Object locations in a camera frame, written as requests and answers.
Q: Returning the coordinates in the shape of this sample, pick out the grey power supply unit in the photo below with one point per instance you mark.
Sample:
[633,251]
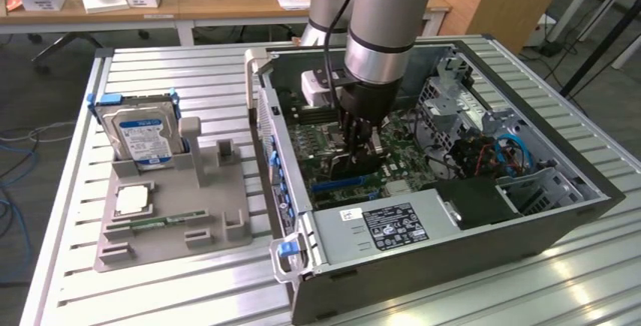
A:
[351,236]

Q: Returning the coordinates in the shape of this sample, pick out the metal disk bay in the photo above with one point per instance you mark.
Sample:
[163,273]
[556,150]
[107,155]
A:
[550,187]

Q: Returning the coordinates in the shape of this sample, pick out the black open PC case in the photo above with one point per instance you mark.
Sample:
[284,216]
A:
[450,266]

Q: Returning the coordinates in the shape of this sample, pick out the blue expansion slot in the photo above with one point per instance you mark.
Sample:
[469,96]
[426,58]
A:
[340,184]

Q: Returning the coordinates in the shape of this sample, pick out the grey metal drive cage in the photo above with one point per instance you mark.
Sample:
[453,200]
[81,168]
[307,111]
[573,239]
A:
[440,112]

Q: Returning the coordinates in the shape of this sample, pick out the silver CPU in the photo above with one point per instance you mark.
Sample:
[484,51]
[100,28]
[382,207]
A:
[131,200]

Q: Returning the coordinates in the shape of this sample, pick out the green RAM stick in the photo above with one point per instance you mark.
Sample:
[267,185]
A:
[149,224]

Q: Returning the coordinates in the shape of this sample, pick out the orange packet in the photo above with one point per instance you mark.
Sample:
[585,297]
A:
[13,3]

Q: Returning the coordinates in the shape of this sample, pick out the black office chair base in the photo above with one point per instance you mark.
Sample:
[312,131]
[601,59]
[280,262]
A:
[60,46]

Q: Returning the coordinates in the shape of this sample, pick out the green motherboard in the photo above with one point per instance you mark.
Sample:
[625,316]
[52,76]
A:
[400,168]

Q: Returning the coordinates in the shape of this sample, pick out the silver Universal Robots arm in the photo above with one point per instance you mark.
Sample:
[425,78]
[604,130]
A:
[385,22]

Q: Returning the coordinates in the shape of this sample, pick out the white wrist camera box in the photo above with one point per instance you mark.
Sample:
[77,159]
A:
[315,89]

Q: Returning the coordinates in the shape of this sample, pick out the grey printed parts rack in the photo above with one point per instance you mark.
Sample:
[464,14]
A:
[175,198]

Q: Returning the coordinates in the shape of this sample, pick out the CPU socket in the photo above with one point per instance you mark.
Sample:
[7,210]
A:
[333,132]

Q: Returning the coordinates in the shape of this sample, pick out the wooden desk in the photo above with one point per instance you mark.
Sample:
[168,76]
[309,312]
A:
[225,6]

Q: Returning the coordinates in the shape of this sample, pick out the wooden cabinet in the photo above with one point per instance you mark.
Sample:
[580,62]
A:
[501,3]

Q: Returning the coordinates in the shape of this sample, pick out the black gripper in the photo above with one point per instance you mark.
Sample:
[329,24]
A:
[370,100]

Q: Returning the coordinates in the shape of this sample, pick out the hard disk with blue bracket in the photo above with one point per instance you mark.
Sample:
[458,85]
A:
[143,134]

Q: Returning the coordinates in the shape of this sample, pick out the Nvidia graphics card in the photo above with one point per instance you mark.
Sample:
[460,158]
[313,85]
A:
[345,168]

